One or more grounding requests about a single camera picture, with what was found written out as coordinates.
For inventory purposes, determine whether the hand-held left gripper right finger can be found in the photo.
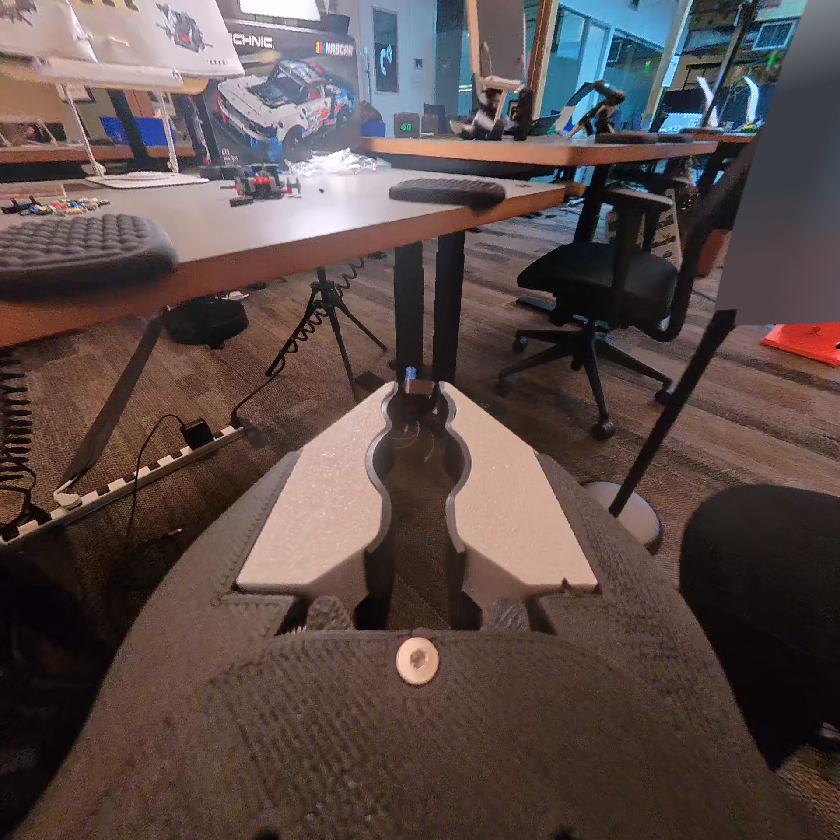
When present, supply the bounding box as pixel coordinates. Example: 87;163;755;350
438;382;599;606

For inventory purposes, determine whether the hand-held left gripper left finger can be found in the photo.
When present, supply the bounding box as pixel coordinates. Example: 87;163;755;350
235;382;399;603

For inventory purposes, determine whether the small black blue-pinned lego piece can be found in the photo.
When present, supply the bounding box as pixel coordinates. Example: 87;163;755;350
400;366;442;422

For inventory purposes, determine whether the lego chassis assembly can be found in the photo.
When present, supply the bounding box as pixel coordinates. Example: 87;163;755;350
235;164;303;200

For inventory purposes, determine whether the row of loose lego parts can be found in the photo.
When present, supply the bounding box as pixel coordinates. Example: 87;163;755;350
0;196;111;218

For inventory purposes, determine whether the lego set box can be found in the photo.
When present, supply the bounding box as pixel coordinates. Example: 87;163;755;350
200;0;361;166

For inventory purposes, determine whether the black pole stand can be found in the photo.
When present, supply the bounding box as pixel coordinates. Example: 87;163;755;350
581;308;740;551

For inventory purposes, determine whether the white power strip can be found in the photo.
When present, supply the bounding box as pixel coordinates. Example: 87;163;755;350
0;424;248;544

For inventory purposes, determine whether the black tripod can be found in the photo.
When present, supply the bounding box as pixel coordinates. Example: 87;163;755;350
266;266;389;403

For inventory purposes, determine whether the black bag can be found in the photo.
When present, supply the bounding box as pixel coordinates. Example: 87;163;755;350
163;294;251;347

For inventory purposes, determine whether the black office chair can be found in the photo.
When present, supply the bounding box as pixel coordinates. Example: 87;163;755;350
495;185;698;442

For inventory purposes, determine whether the black round seat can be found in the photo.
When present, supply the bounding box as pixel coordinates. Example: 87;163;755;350
679;483;840;773

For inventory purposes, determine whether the wood-edged work desk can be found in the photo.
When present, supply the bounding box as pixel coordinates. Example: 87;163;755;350
0;167;569;483

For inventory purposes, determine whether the orange flat object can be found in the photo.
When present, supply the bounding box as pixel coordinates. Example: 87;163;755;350
760;322;840;368

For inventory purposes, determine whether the clear plastic bag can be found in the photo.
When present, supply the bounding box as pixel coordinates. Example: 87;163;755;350
289;147;390;175

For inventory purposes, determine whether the neighbouring wooden desk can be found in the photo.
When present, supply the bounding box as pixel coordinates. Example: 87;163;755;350
360;128;762;247

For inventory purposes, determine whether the black and white device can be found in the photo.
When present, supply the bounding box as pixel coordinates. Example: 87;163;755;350
558;79;628;139
458;75;534;143

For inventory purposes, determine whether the wood framed board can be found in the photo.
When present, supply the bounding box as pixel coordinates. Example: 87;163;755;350
465;0;560;101

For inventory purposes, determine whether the white instruction booklet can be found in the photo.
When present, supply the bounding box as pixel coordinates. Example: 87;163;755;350
0;0;245;91

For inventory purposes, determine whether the black coiled cable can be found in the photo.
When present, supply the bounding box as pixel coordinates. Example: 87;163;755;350
0;346;39;527

